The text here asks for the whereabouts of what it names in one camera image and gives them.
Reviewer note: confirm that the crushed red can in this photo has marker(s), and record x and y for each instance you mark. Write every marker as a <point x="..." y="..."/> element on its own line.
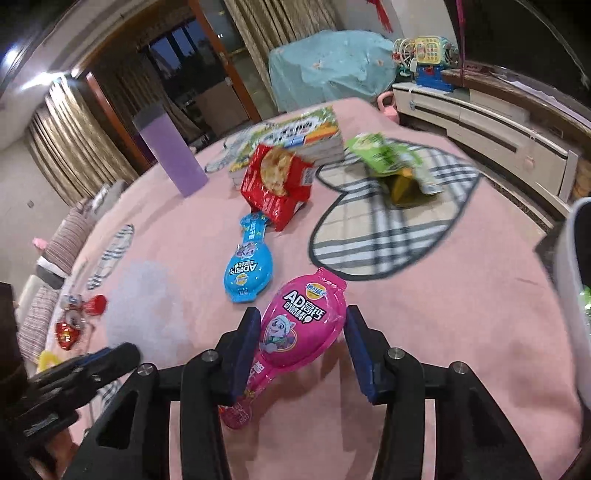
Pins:
<point x="69" y="329"/>

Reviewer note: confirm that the blue candy blister pack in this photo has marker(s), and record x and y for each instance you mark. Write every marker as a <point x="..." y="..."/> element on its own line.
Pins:
<point x="250" y="268"/>

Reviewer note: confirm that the pink candy blister pack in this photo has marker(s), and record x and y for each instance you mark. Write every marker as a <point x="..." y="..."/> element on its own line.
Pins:
<point x="305" y="317"/>

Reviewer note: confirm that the pink blanket with plaid patches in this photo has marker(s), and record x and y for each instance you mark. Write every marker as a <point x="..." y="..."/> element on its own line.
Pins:
<point x="452" y="280"/>

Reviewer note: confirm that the white round trash bin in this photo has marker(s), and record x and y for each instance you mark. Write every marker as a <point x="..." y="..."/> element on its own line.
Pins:
<point x="572" y="272"/>

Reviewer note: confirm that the white tv cabinet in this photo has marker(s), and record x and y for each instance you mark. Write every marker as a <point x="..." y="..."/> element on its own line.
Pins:
<point x="499" y="131"/>

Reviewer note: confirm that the green yellow snack bag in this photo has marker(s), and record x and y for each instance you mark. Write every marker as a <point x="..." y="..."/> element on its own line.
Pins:
<point x="398" y="166"/>

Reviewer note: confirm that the black trash bag liner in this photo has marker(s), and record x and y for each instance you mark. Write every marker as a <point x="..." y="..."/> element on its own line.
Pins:
<point x="546" y="250"/>

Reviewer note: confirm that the person's left hand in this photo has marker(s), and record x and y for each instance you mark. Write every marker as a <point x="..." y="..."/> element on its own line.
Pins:
<point x="62" y="450"/>

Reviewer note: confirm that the striped cushion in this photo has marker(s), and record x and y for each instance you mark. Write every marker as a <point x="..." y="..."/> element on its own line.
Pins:
<point x="66" y="243"/>

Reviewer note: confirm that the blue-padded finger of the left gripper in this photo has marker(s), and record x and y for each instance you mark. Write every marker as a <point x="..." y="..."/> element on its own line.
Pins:
<point x="76" y="381"/>

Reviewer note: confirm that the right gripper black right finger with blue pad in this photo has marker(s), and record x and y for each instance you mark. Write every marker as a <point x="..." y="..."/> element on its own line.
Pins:
<point x="474" y="438"/>

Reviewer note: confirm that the beige patterned curtains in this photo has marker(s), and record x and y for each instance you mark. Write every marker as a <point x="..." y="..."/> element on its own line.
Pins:
<point x="70" y="148"/>

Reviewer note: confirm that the pink kettlebell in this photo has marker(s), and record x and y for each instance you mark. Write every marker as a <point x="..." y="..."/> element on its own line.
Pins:
<point x="387" y="105"/>

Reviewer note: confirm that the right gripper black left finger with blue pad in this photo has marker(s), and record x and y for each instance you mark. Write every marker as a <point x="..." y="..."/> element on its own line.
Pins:
<point x="130" y="440"/>

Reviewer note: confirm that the yellow ring toy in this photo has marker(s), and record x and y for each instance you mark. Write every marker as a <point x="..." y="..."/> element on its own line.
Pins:
<point x="47" y="360"/>

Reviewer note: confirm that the teal covered furniture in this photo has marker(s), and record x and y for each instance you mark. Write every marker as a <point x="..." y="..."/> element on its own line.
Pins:
<point x="329" y="66"/>

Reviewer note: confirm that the crushed green soda can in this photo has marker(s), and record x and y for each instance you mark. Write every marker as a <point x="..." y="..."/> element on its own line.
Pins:
<point x="585" y="300"/>

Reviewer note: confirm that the colourful toy phone set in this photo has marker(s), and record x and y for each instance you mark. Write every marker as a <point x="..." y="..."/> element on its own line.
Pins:
<point x="424" y="59"/>

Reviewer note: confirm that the red snack bag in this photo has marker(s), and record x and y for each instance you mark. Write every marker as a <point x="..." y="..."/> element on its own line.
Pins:
<point x="277" y="183"/>

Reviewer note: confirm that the purple tall tumbler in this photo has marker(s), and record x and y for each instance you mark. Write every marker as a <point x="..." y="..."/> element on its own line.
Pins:
<point x="168" y="147"/>

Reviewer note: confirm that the red chinese knot decoration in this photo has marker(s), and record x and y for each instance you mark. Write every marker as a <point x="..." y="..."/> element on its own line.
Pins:
<point x="382" y="15"/>

